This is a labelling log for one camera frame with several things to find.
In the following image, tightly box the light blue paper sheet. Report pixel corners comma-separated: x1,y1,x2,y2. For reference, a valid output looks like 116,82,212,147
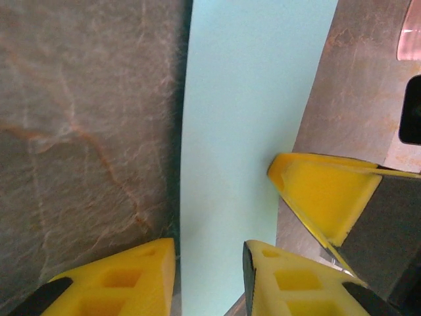
178,0,339,316

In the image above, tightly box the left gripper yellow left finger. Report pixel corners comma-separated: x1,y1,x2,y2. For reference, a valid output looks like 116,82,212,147
6,237,177,316

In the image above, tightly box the pink pencil cup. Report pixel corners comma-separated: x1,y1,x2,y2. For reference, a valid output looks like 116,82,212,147
396,0,421,62

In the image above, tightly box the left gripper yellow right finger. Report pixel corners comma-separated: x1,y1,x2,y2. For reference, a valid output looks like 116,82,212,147
242,239,401,316

